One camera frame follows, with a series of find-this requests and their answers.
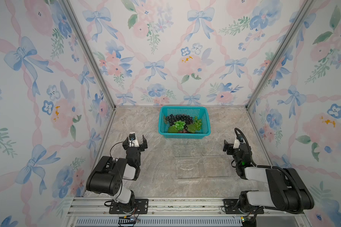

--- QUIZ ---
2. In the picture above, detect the teal plastic basket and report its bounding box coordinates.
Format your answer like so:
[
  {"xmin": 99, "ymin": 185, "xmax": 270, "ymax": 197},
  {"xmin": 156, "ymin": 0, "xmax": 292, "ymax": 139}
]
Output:
[{"xmin": 158, "ymin": 106, "xmax": 211, "ymax": 139}]

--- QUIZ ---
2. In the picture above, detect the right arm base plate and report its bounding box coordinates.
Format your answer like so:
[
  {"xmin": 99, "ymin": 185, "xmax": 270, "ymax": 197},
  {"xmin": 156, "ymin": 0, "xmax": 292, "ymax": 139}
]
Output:
[{"xmin": 222, "ymin": 199, "xmax": 258, "ymax": 215}]

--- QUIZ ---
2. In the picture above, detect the dark purple grape bunch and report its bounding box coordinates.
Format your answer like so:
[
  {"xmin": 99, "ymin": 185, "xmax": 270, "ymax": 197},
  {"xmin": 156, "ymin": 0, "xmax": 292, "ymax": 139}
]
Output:
[{"xmin": 165, "ymin": 114, "xmax": 193, "ymax": 126}]

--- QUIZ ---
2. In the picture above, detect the green grape leaf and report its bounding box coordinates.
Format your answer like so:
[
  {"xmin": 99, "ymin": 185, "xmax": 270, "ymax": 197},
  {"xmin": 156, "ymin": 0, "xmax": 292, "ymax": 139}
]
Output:
[{"xmin": 186, "ymin": 124, "xmax": 197, "ymax": 133}]

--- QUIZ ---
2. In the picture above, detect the clear plastic clamshell container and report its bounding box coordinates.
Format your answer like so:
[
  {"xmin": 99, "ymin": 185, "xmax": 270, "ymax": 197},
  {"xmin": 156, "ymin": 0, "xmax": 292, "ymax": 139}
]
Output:
[{"xmin": 173, "ymin": 143, "xmax": 203, "ymax": 180}]

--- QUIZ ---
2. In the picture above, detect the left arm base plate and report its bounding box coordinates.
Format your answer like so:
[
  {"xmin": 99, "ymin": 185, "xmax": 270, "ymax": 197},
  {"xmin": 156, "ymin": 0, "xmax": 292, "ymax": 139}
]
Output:
[{"xmin": 109, "ymin": 199, "xmax": 149, "ymax": 215}]

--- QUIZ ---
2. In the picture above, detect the green grape bunch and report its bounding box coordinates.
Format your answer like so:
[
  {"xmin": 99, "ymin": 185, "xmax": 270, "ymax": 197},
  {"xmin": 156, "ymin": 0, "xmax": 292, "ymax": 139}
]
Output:
[
  {"xmin": 193, "ymin": 117, "xmax": 202, "ymax": 131},
  {"xmin": 173, "ymin": 121, "xmax": 186, "ymax": 131}
]

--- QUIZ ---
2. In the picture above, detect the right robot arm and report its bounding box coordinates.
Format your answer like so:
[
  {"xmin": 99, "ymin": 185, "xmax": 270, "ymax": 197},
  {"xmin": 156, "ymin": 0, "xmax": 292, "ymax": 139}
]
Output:
[{"xmin": 223, "ymin": 140, "xmax": 314, "ymax": 214}]

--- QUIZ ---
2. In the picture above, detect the aluminium front rail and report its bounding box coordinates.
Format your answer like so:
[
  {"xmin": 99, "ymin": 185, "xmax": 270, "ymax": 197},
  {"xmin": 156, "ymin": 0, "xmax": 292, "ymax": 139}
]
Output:
[{"xmin": 63, "ymin": 197, "xmax": 310, "ymax": 227}]

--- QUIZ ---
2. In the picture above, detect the black corrugated cable conduit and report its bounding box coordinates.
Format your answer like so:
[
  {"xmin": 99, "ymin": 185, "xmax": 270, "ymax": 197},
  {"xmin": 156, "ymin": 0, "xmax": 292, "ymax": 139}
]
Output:
[{"xmin": 234, "ymin": 127, "xmax": 305, "ymax": 215}]

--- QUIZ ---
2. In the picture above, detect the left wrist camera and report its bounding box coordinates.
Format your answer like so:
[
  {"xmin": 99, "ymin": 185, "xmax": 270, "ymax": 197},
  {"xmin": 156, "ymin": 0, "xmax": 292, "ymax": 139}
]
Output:
[{"xmin": 128, "ymin": 132, "xmax": 137, "ymax": 143}]

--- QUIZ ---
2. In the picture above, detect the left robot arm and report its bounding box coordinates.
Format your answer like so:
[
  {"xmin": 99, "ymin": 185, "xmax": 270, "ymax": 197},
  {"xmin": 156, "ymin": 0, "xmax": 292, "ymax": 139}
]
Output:
[{"xmin": 86, "ymin": 132, "xmax": 149, "ymax": 216}]

